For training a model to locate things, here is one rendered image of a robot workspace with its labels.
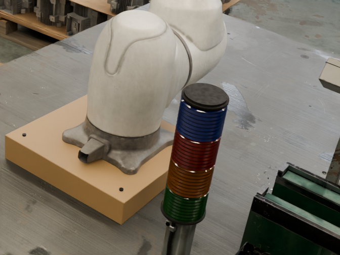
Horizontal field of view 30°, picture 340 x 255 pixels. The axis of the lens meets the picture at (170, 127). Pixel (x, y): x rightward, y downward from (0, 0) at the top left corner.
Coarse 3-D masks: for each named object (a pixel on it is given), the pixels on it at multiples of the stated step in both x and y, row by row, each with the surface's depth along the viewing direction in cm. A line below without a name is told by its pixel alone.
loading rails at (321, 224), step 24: (288, 168) 119; (264, 192) 110; (288, 192) 117; (312, 192) 114; (336, 192) 115; (264, 216) 109; (288, 216) 106; (312, 216) 108; (336, 216) 113; (264, 240) 112; (288, 240) 109; (312, 240) 106; (336, 240) 103
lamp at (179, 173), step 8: (168, 168) 83; (176, 168) 81; (184, 168) 80; (168, 176) 84; (176, 176) 81; (184, 176) 81; (192, 176) 81; (200, 176) 81; (208, 176) 82; (168, 184) 84; (176, 184) 82; (184, 184) 81; (192, 184) 81; (200, 184) 82; (208, 184) 83; (176, 192) 83; (184, 192) 82; (192, 192) 82; (200, 192) 82
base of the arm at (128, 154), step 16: (80, 128) 129; (96, 128) 123; (160, 128) 134; (80, 144) 126; (96, 144) 122; (112, 144) 123; (128, 144) 123; (144, 144) 125; (160, 144) 130; (80, 160) 121; (112, 160) 123; (128, 160) 122; (144, 160) 125
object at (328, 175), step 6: (336, 150) 131; (336, 156) 132; (336, 162) 132; (330, 168) 134; (336, 168) 133; (318, 174) 139; (324, 174) 139; (330, 174) 134; (336, 174) 134; (330, 180) 135; (336, 180) 134
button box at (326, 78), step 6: (330, 60) 124; (336, 60) 124; (324, 66) 124; (330, 66) 124; (336, 66) 123; (324, 72) 124; (330, 72) 124; (336, 72) 123; (324, 78) 124; (330, 78) 124; (336, 78) 123; (324, 84) 127; (330, 84) 124; (336, 84) 123; (336, 90) 127
